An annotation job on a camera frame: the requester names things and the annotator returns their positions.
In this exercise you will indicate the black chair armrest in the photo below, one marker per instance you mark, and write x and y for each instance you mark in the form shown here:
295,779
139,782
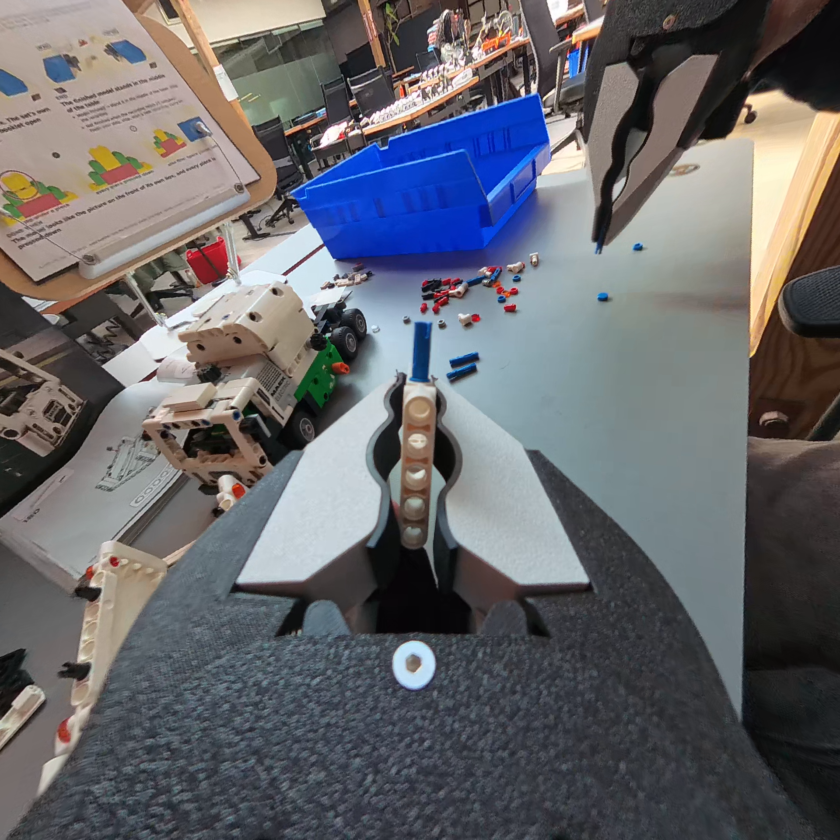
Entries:
814,305

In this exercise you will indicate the white green lego truck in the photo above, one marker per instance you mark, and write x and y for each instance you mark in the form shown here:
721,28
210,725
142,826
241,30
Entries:
262,328

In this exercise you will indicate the cluttered workbench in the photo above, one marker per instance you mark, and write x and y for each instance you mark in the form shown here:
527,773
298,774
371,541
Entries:
420,98

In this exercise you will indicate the white lego panel assembly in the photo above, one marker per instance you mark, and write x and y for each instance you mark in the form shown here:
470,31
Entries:
124,584

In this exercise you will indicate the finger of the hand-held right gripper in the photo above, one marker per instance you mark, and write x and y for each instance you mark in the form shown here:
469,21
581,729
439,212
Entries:
607,190
663,131

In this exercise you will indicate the person's right forearm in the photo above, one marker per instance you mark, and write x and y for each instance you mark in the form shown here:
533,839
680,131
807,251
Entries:
807,72

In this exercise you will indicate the black lego box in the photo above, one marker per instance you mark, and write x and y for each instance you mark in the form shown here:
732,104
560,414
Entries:
39,367

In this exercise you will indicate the white lego beam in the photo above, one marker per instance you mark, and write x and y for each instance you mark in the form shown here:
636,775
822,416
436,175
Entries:
417,459

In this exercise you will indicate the red toolbox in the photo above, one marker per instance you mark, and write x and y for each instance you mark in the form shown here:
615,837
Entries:
207,262

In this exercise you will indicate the cluster of dark lego pieces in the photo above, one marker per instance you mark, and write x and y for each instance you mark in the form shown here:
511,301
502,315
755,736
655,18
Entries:
348,279

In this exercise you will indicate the blue plastic bin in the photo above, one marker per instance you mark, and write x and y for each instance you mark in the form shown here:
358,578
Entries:
407,223

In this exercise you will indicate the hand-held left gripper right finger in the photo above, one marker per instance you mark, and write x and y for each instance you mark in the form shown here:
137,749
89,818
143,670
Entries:
512,518

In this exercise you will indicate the lego instruction booklet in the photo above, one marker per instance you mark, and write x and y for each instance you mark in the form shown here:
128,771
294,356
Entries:
85,499

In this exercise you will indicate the pile of small lego pieces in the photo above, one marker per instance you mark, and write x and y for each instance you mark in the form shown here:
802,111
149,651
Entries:
430,287

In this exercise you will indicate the laminated instruction sheet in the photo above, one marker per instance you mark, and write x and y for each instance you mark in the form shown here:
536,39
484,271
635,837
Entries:
98,131

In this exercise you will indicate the wooden post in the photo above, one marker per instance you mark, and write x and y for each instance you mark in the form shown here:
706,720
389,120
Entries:
794,367

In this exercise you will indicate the small white lego piece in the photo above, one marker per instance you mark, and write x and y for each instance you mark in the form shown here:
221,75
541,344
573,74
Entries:
23,712

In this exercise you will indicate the black office chair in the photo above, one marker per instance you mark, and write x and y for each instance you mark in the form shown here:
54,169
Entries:
371,92
279,151
558,59

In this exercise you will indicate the blue lego pin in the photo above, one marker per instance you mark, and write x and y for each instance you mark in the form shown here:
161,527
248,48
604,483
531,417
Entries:
461,373
599,243
464,359
421,348

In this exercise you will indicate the instruction sheet on clipboard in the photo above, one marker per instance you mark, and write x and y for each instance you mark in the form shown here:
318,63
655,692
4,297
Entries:
197,216

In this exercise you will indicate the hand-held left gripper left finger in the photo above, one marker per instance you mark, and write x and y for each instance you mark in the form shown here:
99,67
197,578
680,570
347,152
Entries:
308,518

